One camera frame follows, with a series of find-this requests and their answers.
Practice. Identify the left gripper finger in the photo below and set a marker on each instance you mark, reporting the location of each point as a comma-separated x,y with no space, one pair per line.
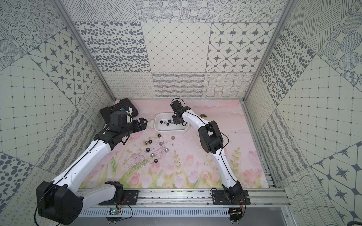
141,127
143,121

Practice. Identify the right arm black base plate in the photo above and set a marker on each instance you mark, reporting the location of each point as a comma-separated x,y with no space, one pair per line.
222,197

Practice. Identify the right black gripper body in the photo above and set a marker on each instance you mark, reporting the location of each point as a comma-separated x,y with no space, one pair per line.
176,120

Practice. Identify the white plastic storage box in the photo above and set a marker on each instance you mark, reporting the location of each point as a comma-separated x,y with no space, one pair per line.
169,128

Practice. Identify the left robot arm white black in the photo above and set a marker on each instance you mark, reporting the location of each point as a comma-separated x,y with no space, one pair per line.
60,200

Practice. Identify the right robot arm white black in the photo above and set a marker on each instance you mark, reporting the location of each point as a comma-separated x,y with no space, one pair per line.
211,140

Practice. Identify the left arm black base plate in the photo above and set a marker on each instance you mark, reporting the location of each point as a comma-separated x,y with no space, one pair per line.
125,197

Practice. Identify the aluminium mounting rail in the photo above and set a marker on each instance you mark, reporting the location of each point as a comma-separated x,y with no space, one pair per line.
187,198

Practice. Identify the black plastic tool case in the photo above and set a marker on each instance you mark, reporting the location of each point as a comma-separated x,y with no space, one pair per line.
121,105

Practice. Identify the white slotted cable duct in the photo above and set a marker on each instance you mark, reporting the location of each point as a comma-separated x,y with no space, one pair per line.
156,212

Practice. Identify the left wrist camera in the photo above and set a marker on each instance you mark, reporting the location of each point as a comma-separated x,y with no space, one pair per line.
119,119

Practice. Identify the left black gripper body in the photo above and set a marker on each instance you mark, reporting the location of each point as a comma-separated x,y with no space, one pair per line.
138,124

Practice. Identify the small white plastic piece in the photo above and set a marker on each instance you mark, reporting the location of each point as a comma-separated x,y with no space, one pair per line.
151,124

